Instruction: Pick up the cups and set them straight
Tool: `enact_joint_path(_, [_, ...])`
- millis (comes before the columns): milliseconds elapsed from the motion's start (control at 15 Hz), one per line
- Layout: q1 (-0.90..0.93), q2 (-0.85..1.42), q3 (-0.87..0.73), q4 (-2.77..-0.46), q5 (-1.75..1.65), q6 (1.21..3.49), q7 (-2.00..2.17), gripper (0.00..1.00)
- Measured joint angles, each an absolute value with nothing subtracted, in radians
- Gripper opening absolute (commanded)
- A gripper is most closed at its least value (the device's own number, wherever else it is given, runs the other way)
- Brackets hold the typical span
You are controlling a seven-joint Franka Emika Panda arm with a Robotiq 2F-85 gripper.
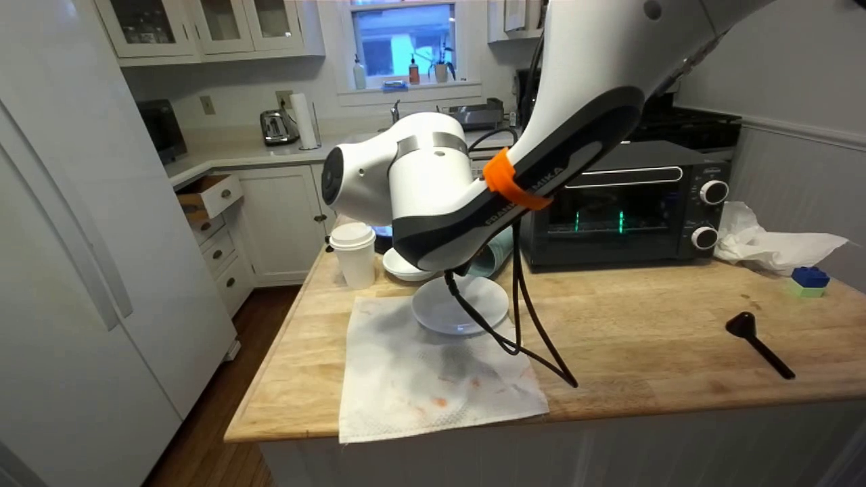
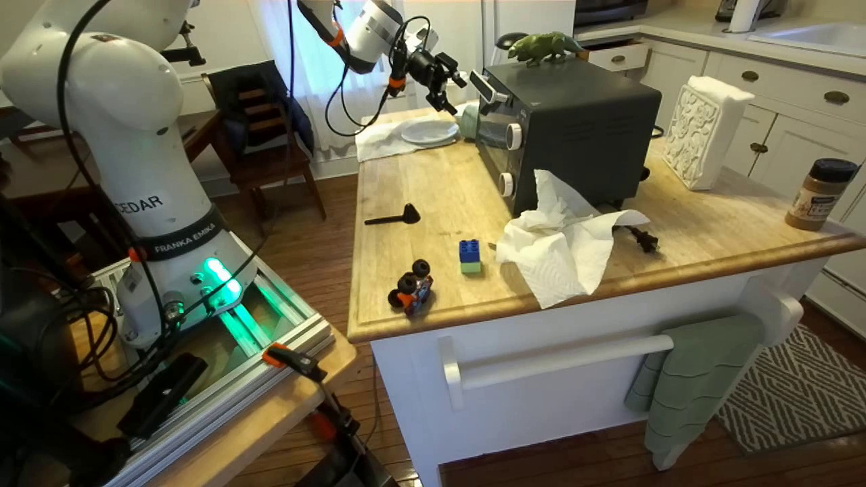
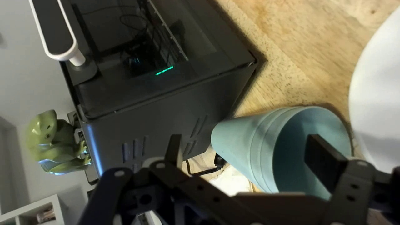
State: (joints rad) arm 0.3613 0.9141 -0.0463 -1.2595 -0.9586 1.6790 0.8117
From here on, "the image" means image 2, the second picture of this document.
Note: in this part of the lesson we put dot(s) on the white sheer curtain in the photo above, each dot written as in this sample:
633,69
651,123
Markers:
311,83

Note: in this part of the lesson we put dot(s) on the white kitchen island base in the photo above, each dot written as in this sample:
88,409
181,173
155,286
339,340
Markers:
542,416

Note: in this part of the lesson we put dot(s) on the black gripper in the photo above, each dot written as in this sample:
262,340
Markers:
432,60

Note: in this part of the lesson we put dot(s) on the patterned grey rug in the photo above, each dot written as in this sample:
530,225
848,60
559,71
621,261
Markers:
793,395

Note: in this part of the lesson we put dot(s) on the black orange clamp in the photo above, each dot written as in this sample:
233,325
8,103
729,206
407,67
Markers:
311,380

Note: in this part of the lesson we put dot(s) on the grey green hanging towel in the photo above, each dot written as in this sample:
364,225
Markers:
699,387

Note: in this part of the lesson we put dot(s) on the white lower kitchen cabinets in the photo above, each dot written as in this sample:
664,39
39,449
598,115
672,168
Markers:
793,117

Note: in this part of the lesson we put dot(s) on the open white drawer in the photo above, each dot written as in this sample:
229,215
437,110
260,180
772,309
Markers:
621,58

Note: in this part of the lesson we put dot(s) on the flat black box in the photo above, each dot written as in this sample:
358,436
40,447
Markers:
162,393

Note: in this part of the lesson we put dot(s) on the dark wooden chair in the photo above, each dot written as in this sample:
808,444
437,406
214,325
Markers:
260,136

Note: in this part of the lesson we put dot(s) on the black red blue toy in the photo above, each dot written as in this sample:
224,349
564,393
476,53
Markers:
411,288

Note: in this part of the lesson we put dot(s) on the black countertop appliance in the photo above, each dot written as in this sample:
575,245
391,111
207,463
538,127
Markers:
609,11

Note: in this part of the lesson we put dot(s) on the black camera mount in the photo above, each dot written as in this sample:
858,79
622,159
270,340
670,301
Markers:
191,56

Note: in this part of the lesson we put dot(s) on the white round plate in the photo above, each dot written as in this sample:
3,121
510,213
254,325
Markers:
432,133

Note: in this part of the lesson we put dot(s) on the black toaster oven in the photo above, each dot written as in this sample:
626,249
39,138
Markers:
586,125

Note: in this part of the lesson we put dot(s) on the blue and green sponge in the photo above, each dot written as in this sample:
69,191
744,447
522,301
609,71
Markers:
468,257

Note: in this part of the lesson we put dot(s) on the white paper towel roll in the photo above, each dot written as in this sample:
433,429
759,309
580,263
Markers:
744,14

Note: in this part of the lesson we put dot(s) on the brown jar with black lid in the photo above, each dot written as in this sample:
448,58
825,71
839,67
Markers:
818,192

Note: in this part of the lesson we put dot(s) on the light green tumbler cup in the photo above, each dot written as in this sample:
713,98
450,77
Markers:
468,123

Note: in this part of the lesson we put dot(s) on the crumpled white paper towel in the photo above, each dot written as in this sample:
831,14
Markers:
559,245

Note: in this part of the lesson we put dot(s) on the white stained cloth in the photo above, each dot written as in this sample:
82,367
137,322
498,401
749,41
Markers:
380,142

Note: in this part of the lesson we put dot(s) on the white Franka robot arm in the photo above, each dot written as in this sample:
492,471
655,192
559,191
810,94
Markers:
124,117

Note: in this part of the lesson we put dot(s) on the white towel bar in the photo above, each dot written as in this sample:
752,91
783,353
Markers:
551,357

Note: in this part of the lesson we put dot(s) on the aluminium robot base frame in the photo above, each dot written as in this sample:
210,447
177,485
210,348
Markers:
224,368

